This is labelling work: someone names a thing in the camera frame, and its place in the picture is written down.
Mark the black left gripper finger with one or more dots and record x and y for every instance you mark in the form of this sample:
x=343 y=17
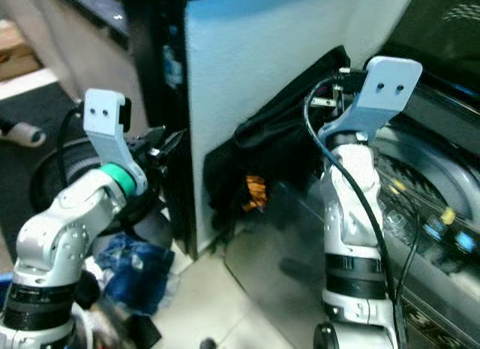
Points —
x=171 y=144
x=151 y=136

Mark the black garment with orange print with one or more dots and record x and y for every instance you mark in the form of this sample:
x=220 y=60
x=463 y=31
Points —
x=277 y=131

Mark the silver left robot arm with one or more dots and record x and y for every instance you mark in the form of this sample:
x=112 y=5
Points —
x=60 y=229

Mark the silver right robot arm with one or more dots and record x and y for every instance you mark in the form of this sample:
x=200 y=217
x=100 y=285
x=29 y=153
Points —
x=352 y=214

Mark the white washing machine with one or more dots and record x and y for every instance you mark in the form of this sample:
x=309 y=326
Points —
x=270 y=64

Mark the brown cardboard box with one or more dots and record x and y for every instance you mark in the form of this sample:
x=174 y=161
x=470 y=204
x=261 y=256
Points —
x=16 y=52

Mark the person in red shirt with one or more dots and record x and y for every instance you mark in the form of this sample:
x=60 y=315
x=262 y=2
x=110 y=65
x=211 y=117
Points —
x=22 y=131

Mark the black floor fan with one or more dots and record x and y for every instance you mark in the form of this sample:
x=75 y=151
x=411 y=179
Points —
x=52 y=176

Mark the beige counter with black top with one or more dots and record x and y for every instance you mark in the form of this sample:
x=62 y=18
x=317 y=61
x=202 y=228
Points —
x=79 y=41

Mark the blue crumpled cloth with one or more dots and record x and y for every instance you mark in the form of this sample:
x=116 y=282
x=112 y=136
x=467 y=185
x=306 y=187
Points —
x=139 y=274

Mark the black floor mat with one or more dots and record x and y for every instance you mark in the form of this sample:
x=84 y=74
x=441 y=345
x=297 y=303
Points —
x=19 y=184

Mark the steel washer drum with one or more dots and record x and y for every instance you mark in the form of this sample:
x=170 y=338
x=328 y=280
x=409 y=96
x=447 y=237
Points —
x=439 y=214

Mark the grey glass washer lid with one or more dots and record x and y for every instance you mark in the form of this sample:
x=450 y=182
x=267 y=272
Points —
x=277 y=274

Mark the blue plastic bucket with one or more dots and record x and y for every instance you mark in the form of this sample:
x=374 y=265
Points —
x=6 y=280

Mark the pale blue left wrist camera mount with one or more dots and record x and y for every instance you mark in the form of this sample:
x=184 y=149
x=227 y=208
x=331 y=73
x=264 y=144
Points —
x=109 y=131

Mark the pale blue wrist camera mount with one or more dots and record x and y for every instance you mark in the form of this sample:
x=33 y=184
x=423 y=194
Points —
x=109 y=131
x=390 y=86

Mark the pale blue right wrist camera mount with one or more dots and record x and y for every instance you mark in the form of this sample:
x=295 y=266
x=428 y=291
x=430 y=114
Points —
x=390 y=86

